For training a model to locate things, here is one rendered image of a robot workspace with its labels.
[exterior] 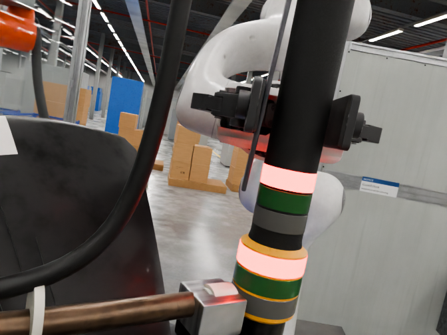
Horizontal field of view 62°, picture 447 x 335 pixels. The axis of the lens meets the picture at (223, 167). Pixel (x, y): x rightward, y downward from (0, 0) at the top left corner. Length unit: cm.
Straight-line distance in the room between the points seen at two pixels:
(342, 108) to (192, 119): 25
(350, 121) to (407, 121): 199
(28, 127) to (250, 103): 17
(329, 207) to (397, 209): 145
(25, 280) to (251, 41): 42
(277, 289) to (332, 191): 60
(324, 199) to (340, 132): 59
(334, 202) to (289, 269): 59
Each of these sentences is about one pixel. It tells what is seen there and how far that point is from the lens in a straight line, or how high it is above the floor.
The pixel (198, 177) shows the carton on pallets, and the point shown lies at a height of 23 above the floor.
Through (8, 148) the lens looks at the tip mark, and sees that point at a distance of 29.
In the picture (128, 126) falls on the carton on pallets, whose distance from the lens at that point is 936.
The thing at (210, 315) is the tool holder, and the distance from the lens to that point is 22.
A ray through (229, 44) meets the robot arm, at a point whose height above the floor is 157.
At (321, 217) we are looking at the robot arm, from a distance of 81.
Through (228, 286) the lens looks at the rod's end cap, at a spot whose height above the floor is 138.
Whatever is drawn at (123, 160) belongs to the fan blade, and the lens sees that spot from 33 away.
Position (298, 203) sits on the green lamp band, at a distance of 23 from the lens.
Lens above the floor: 147
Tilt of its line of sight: 7 degrees down
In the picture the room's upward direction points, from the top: 11 degrees clockwise
